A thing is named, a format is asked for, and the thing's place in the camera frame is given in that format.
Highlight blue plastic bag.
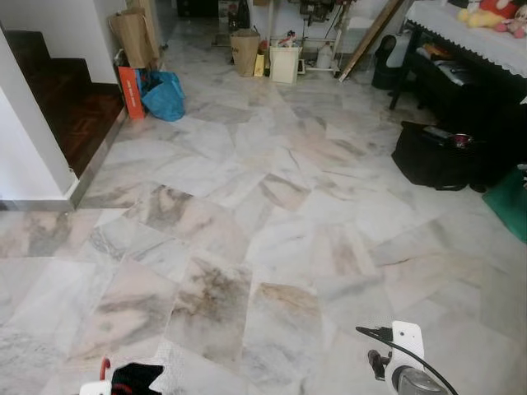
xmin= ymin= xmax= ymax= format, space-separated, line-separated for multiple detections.
xmin=140 ymin=70 xmax=186 ymax=123

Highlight small brown paper bag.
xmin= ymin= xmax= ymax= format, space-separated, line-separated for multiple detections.
xmin=229 ymin=29 xmax=263 ymax=77

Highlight black fabric bag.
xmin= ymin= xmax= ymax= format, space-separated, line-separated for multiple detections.
xmin=392 ymin=122 xmax=487 ymax=192

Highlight black upright piano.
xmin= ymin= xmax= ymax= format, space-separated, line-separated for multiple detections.
xmin=391 ymin=25 xmax=527 ymax=192

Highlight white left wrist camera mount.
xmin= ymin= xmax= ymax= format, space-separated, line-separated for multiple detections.
xmin=80 ymin=380 xmax=112 ymax=395

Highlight green fabric bag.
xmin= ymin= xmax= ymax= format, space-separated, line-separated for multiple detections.
xmin=483 ymin=165 xmax=527 ymax=244

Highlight red plush toy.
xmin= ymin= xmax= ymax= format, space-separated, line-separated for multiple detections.
xmin=480 ymin=0 xmax=520 ymax=19

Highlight yellow plush toy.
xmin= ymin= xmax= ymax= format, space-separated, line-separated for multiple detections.
xmin=459 ymin=7 xmax=503 ymax=30

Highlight orange flat box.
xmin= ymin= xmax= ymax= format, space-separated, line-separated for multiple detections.
xmin=118 ymin=66 xmax=147 ymax=121

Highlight pink plush toy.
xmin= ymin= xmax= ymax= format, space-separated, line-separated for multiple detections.
xmin=494 ymin=7 xmax=527 ymax=38

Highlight long wooden plank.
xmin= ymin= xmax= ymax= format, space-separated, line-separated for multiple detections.
xmin=339 ymin=0 xmax=406 ymax=81

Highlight white waste bin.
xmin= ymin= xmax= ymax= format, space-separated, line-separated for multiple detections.
xmin=269 ymin=45 xmax=301 ymax=85

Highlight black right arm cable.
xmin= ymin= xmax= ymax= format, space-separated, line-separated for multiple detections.
xmin=356 ymin=326 xmax=459 ymax=395

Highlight white lace cloth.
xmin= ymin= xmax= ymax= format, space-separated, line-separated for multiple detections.
xmin=406 ymin=0 xmax=527 ymax=79

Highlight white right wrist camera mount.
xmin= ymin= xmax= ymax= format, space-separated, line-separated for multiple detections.
xmin=387 ymin=321 xmax=426 ymax=388

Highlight tall brown paper bag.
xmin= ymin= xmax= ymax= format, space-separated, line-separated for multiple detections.
xmin=111 ymin=8 xmax=161 ymax=71

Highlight white metal frame rack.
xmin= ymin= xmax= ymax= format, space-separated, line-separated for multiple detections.
xmin=292 ymin=0 xmax=347 ymax=75

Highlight navy shirt with red trim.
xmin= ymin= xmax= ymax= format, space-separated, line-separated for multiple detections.
xmin=111 ymin=362 xmax=166 ymax=395

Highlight dark wooden staircase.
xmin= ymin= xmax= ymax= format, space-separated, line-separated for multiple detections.
xmin=0 ymin=30 xmax=126 ymax=179

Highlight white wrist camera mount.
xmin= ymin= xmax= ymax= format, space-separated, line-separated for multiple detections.
xmin=80 ymin=380 xmax=112 ymax=395
xmin=387 ymin=321 xmax=426 ymax=388

